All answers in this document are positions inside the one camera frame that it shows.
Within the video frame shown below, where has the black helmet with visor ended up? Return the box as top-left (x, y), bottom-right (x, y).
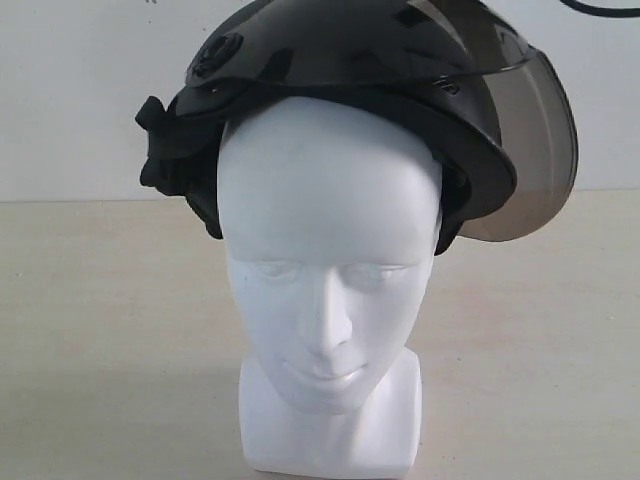
top-left (135, 1), bottom-right (579, 253)

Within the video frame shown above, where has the white mannequin head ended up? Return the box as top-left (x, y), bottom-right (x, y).
top-left (214, 95), bottom-right (444, 446)

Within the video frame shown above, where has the black cable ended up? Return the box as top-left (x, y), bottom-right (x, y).
top-left (559, 0), bottom-right (640, 19)

